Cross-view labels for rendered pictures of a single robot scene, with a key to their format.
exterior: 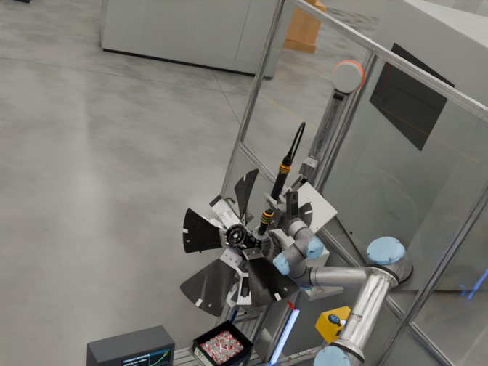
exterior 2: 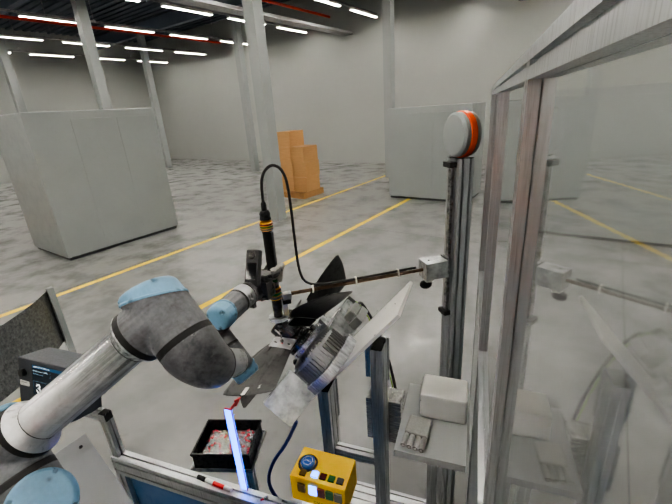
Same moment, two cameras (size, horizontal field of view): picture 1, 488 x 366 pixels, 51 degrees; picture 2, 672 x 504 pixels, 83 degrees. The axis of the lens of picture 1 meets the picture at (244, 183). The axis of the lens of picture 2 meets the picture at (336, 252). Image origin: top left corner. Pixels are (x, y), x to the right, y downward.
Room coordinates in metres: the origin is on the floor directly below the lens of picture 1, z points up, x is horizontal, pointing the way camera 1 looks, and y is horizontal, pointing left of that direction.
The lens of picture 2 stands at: (1.42, -1.30, 1.99)
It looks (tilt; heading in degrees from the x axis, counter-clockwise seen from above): 20 degrees down; 60
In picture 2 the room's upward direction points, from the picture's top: 4 degrees counter-clockwise
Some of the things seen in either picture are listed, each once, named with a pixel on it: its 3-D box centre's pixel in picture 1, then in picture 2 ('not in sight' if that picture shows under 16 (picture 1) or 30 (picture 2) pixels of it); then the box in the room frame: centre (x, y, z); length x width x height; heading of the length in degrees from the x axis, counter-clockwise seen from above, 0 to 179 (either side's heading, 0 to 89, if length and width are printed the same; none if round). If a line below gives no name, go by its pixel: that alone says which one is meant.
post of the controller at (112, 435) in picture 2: not in sight; (111, 433); (1.21, 0.04, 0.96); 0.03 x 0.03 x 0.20; 40
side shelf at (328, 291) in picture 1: (307, 271); (434, 422); (2.26, -0.49, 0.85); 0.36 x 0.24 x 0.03; 40
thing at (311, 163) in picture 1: (308, 167); (434, 267); (2.43, -0.30, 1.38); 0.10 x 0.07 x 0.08; 165
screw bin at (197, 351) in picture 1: (221, 347); (228, 443); (1.57, -0.13, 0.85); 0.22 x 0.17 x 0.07; 145
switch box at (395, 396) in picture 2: not in sight; (385, 413); (2.21, -0.25, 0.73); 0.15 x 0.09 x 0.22; 130
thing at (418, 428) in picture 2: (311, 282); (416, 433); (2.16, -0.51, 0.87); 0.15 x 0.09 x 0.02; 34
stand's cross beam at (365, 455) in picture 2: (242, 317); (356, 453); (2.07, -0.22, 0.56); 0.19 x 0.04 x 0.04; 130
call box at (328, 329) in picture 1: (337, 324); (324, 480); (1.74, -0.59, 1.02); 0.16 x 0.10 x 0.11; 130
